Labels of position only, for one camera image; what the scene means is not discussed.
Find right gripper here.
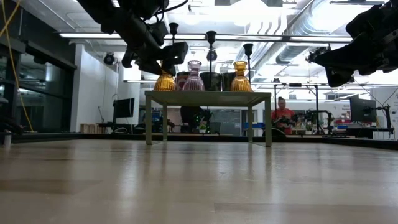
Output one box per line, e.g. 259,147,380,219
315,0,398,88

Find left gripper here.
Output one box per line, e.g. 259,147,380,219
123,21,190,77

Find amber glass candle holder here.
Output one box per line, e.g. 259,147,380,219
153,72,177,92
230,60,254,93

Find pink glass candle holder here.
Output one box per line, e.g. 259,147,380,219
182,60,206,92

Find tall black candlestick holder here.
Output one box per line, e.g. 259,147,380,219
168,22,180,44

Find medium black candlestick holder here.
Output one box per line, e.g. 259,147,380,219
205,30,218,91

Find short black candlestick holder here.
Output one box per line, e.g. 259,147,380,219
242,43,254,81

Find black computer monitor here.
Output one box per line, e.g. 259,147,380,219
349,94,377,123
113,97,136,119

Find green perforated metal shelf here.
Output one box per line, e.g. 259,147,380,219
144,90,272,147

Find long ceiling light strip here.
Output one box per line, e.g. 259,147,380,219
58,32,354,44

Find person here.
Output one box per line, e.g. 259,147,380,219
271,96,295,135

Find wooden crate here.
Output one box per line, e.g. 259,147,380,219
80,123,108,134

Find silver ceiling air duct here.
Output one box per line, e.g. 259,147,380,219
233,0,343,71

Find black aluminium table frame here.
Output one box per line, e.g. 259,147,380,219
0,132,398,151

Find yellow hanging cable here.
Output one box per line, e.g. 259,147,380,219
0,0,34,133

